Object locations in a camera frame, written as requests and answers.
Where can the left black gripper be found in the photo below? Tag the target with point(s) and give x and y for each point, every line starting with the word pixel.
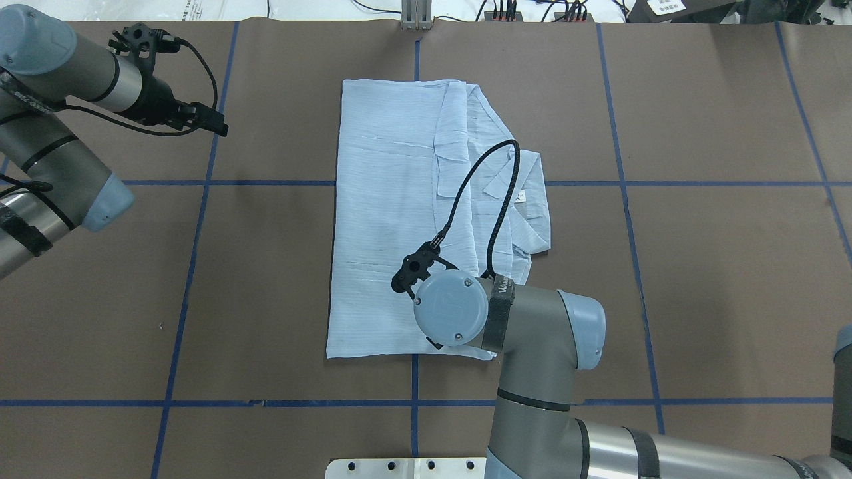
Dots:
pixel 158 101

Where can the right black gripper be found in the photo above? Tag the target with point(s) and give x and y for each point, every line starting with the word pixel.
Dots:
pixel 436 344

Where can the light blue button-up shirt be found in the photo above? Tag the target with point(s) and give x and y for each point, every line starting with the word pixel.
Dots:
pixel 404 150

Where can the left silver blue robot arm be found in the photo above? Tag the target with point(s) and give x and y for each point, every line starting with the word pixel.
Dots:
pixel 47 68

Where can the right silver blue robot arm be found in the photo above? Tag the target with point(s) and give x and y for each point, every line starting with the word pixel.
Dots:
pixel 545 337

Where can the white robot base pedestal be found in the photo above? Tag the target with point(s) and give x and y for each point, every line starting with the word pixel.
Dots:
pixel 448 467

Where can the aluminium frame post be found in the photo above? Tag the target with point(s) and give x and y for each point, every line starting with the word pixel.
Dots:
pixel 416 15

